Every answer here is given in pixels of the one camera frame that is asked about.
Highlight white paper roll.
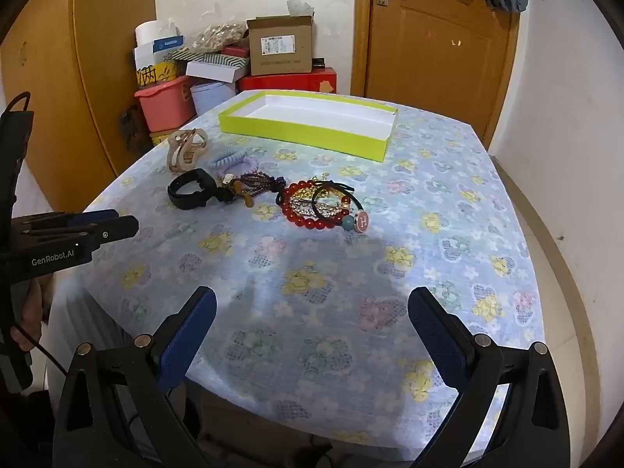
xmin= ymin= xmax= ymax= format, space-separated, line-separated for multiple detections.
xmin=135 ymin=20 xmax=169 ymax=48

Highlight person's grey trousers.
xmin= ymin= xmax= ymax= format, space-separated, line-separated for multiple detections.
xmin=48 ymin=278 xmax=164 ymax=352

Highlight brown beaded tassel bracelet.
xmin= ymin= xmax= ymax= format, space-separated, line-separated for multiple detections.
xmin=214 ymin=172 xmax=288 ymax=208

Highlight clear bag of nuts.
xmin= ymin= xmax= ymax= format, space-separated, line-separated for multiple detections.
xmin=188 ymin=23 xmax=250 ymax=52

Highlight purple spiral hair tie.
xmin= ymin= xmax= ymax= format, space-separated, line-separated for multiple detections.
xmin=229 ymin=156 xmax=262 ymax=177

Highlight yellow printed box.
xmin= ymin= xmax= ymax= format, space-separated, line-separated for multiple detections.
xmin=136 ymin=61 xmax=189 ymax=90

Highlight dark brown hanging object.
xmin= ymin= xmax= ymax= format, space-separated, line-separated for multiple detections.
xmin=119 ymin=105 xmax=152 ymax=153

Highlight large red box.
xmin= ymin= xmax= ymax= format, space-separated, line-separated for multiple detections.
xmin=237 ymin=67 xmax=338 ymax=94

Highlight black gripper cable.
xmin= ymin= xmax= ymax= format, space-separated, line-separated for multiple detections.
xmin=7 ymin=92 xmax=69 ymax=377

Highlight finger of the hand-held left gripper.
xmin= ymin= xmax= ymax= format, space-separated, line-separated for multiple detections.
xmin=22 ymin=209 xmax=120 ymax=233
xmin=29 ymin=215 xmax=140 ymax=255

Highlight open cardboard box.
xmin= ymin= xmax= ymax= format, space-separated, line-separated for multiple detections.
xmin=246 ymin=14 xmax=314 ymax=77

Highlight yellow-green shallow box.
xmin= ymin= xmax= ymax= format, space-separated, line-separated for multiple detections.
xmin=218 ymin=90 xmax=399 ymax=163

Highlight gold chain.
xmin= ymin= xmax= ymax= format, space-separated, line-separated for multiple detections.
xmin=291 ymin=175 xmax=342 ymax=218

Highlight green striped box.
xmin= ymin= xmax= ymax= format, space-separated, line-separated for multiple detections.
xmin=166 ymin=49 xmax=250 ymax=67

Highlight white and blue carton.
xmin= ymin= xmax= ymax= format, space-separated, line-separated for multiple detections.
xmin=134 ymin=34 xmax=186 ymax=70

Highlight lavender patterned bucket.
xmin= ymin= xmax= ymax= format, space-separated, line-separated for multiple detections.
xmin=190 ymin=80 xmax=239 ymax=117

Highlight floral tablecloth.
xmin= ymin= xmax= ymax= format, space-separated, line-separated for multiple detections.
xmin=49 ymin=90 xmax=547 ymax=464

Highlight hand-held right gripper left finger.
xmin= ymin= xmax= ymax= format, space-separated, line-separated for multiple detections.
xmin=51 ymin=285 xmax=218 ymax=468

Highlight blue spiral hair tie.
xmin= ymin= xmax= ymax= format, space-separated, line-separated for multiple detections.
xmin=211 ymin=151 xmax=249 ymax=172

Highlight red bead bracelet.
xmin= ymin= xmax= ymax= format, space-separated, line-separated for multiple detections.
xmin=280 ymin=180 xmax=350 ymax=231

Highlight wooden door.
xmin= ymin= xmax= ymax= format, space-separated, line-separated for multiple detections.
xmin=365 ymin=0 xmax=520 ymax=143

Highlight black smart band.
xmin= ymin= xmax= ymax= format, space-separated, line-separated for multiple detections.
xmin=168 ymin=169 xmax=218 ymax=210

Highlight white flat box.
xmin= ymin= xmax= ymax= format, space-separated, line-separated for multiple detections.
xmin=185 ymin=60 xmax=250 ymax=83

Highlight person's left hand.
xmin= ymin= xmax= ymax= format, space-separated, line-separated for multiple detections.
xmin=11 ymin=280 xmax=46 ymax=352

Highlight black hair tie with charms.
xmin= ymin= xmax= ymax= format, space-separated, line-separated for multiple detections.
xmin=312 ymin=181 xmax=374 ymax=233

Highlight beige hair claw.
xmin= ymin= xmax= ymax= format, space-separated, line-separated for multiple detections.
xmin=167 ymin=128 xmax=209 ymax=173

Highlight wooden wardrobe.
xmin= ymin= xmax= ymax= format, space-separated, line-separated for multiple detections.
xmin=0 ymin=0 xmax=158 ymax=213

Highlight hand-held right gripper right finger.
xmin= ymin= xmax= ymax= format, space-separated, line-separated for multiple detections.
xmin=408 ymin=287 xmax=571 ymax=468

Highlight pink plastic bin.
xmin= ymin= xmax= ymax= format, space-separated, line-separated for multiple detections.
xmin=135 ymin=75 xmax=198 ymax=132

